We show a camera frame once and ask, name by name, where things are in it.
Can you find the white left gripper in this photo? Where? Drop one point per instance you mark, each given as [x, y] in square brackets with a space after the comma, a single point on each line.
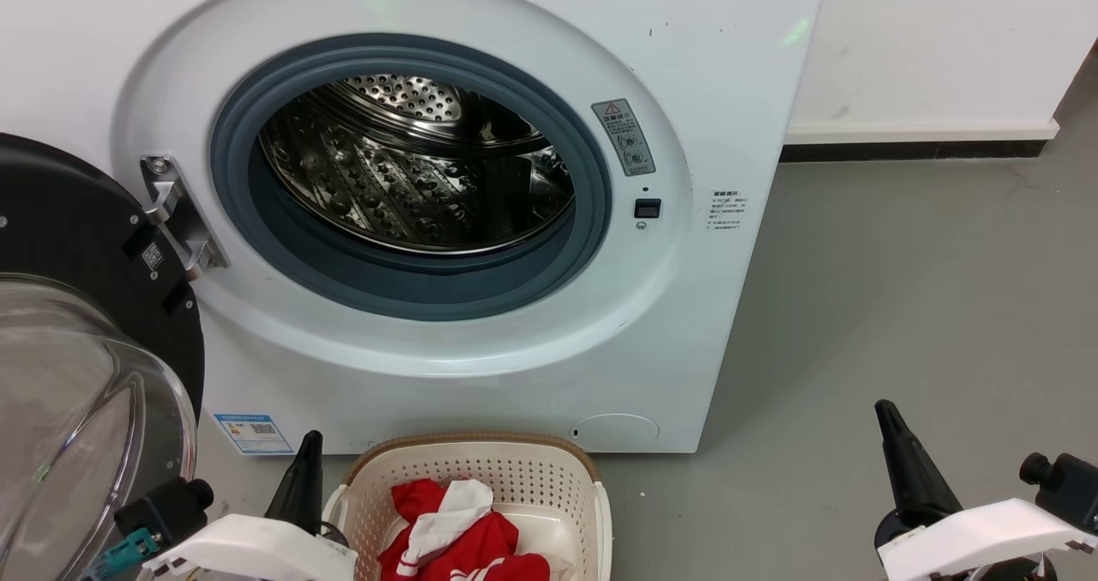
[249, 551]

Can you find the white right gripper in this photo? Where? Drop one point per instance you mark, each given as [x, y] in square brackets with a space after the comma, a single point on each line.
[978, 534]

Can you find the red and white garment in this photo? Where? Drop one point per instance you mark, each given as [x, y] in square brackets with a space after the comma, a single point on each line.
[463, 547]

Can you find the beige plastic laundry basket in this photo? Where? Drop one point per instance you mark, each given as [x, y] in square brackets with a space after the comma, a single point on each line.
[480, 465]

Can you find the white washing machine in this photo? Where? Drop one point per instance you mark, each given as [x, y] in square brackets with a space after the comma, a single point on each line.
[515, 375]

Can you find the steel washing machine drum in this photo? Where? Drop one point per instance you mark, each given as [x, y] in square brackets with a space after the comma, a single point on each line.
[386, 186]

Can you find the black round glass machine door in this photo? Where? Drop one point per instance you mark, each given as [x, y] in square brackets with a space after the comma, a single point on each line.
[69, 220]

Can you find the blue energy label sticker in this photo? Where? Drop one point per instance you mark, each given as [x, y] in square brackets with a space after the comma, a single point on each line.
[254, 433]

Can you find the grey rubber door gasket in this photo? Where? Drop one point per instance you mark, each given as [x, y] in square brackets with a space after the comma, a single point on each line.
[429, 293]

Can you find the small white QR door sticker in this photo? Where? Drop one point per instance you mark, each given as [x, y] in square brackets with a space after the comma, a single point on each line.
[153, 256]

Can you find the round filter cover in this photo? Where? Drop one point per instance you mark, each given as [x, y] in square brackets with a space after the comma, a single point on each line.
[614, 431]

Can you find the metal door hinge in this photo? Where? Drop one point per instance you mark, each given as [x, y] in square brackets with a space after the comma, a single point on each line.
[176, 208]

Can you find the small printed text label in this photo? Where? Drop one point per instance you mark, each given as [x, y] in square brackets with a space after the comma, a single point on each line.
[727, 212]

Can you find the black door latch socket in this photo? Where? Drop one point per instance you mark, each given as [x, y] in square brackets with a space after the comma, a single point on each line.
[648, 208]

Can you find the grey warning sticker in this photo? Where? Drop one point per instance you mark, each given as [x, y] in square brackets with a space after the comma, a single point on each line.
[624, 137]

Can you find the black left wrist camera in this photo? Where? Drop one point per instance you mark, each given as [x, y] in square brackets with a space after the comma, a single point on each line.
[163, 508]

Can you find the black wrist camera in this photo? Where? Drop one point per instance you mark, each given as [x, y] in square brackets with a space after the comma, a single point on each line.
[163, 508]
[1068, 482]

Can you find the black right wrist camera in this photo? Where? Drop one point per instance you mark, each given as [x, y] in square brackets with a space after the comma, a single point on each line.
[1068, 482]

